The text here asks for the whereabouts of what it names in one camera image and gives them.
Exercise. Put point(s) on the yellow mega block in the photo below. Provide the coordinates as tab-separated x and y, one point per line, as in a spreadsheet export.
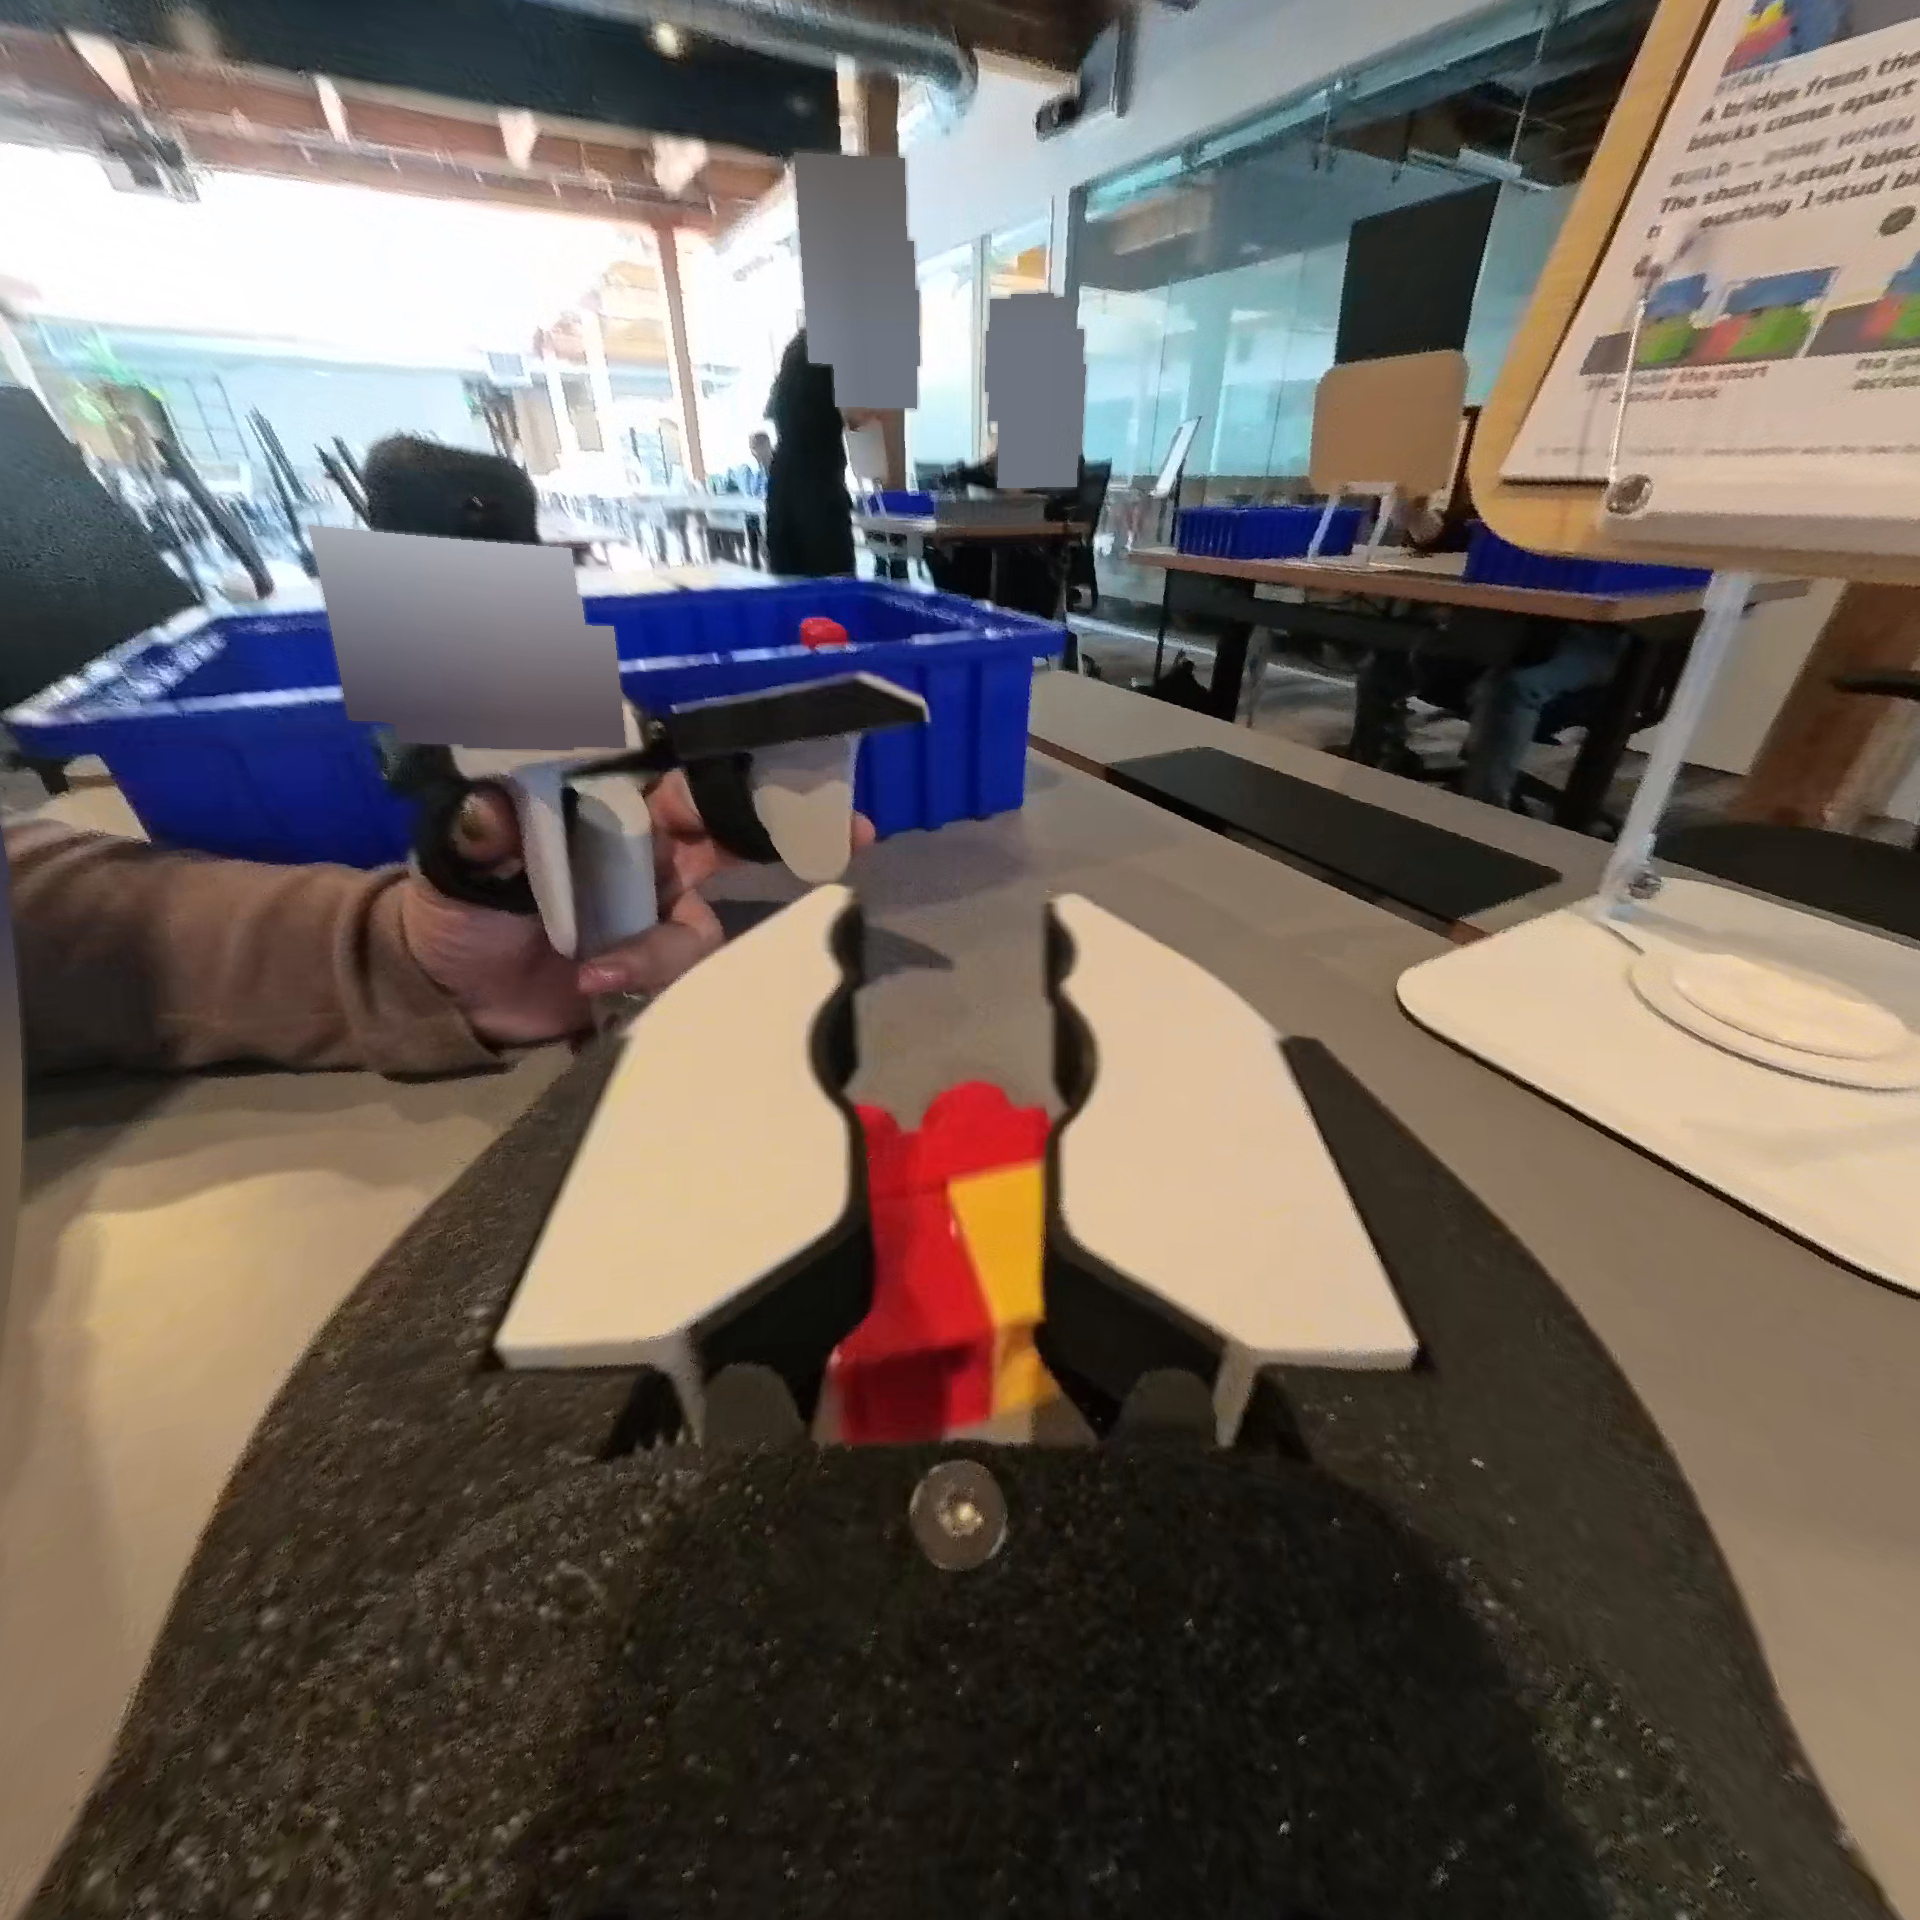
1008	1245

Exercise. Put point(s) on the black table mat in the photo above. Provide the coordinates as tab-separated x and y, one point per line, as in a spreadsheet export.
1321	825

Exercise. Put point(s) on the person's left forearm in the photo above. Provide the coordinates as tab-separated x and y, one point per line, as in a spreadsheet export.
224	960

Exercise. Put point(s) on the person's left hand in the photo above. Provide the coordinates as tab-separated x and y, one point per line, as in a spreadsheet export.
524	991

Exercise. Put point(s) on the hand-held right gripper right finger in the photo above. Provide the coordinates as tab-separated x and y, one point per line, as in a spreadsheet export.
1230	1184

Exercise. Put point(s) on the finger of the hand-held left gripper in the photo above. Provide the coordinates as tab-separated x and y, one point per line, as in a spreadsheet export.
780	713

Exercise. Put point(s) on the blue plastic bin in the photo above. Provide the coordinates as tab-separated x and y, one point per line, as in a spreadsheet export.
1575	559
1269	531
908	502
931	721

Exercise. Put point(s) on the red mega block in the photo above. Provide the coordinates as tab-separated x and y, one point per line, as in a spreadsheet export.
823	632

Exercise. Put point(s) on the black wall panel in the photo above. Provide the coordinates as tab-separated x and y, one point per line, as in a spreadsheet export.
1418	285

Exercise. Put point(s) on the instruction sheet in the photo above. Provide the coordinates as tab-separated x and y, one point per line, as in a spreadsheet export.
1771	225

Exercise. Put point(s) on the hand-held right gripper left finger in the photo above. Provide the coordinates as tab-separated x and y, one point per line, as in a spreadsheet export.
674	1170

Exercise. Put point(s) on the red and yellow block assembly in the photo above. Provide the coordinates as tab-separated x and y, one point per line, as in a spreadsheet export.
900	1245

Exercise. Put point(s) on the office table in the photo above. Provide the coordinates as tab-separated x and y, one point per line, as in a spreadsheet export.
1350	578
974	528

